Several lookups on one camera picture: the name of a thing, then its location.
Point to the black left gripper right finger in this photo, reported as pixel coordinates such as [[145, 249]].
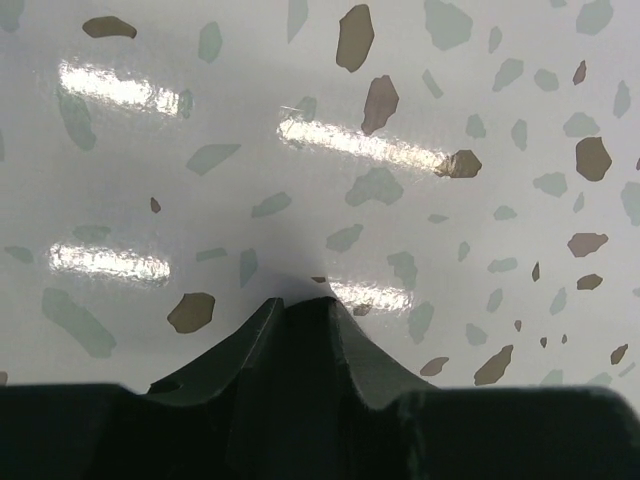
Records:
[[358, 414]]

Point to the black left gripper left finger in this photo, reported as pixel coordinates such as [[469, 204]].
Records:
[[179, 429]]

